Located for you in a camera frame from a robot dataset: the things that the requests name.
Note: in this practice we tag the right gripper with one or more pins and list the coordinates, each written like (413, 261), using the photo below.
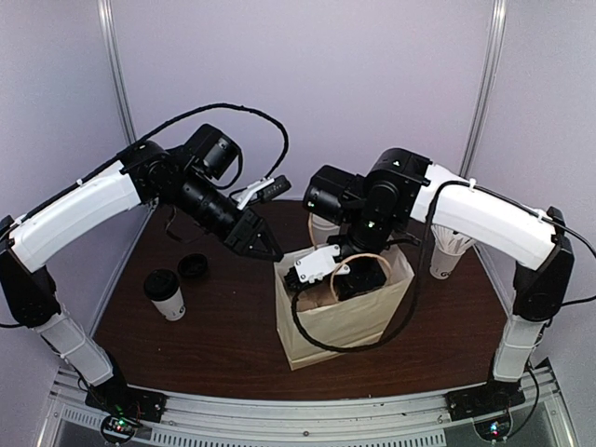
(372, 276)

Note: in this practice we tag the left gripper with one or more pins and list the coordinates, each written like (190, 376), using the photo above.
(239, 239)

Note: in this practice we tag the white paper cup stack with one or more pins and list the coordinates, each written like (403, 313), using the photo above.
(320, 230)

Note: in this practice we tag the cardboard cup carrier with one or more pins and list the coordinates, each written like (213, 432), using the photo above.
(316, 297)

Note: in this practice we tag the white paper bag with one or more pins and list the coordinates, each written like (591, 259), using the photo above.
(361, 320)

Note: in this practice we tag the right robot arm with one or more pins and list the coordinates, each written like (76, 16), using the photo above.
(401, 186)

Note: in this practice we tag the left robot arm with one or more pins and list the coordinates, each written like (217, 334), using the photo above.
(181, 177)

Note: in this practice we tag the black cup lid stack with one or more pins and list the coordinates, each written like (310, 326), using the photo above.
(193, 266)

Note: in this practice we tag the cup holding stirrers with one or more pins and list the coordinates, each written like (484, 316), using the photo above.
(442, 264)

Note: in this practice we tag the white wrapped stirrers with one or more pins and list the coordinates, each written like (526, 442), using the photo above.
(450, 241)

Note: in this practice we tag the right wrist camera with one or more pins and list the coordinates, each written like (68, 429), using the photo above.
(310, 266)

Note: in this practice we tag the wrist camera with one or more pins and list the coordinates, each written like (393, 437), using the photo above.
(261, 191)
(310, 266)

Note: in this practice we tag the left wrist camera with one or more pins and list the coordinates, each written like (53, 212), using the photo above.
(261, 191)

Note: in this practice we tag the front aluminium rail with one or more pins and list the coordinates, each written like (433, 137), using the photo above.
(421, 419)

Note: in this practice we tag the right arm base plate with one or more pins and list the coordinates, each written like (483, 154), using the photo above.
(488, 406)

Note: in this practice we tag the right aluminium frame post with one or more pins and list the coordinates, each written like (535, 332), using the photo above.
(494, 43)

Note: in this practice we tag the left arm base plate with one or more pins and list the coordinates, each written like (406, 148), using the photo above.
(127, 416)

